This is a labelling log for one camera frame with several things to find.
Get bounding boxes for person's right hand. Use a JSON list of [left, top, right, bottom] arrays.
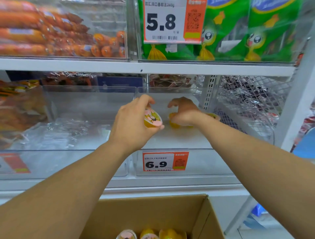
[[167, 96, 210, 128]]

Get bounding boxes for person's left hand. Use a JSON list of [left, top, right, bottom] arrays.
[[108, 94, 165, 155]]

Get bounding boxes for yellow jelly cup pink lid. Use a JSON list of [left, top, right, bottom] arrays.
[[168, 112, 195, 129], [143, 107, 163, 128]]

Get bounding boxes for brown cardboard box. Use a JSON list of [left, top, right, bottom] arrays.
[[79, 194, 225, 239]]

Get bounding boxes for pile of yellow jelly cups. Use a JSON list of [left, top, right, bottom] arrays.
[[116, 228, 187, 239]]

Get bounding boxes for person's left forearm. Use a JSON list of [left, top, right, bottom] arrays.
[[0, 140, 135, 239]]

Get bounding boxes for person's right forearm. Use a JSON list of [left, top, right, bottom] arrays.
[[196, 113, 315, 239]]

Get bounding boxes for pile of brown sachets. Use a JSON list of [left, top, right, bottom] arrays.
[[149, 74, 197, 89]]

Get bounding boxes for dark blue card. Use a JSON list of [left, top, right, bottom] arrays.
[[96, 76, 144, 88]]

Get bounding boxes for orange white price tag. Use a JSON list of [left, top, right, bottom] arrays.
[[142, 150, 189, 172], [143, 0, 207, 45], [0, 152, 31, 174]]

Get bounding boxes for crumpled clear plastic bag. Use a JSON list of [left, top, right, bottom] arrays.
[[14, 118, 111, 151]]

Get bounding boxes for green sausage packet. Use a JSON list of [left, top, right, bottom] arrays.
[[197, 0, 250, 61], [245, 0, 304, 62], [138, 0, 201, 61]]

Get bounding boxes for pile of silver foil packets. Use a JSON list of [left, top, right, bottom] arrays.
[[221, 76, 291, 138]]

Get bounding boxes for pile of red snack packets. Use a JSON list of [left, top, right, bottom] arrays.
[[40, 71, 98, 87]]

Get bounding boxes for pile of orange snack packets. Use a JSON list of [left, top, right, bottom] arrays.
[[0, 79, 50, 151]]

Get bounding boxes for blue snack bags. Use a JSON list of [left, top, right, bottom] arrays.
[[242, 203, 269, 229]]

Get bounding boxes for white wire mesh panel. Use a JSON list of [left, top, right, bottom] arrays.
[[194, 75, 293, 144]]

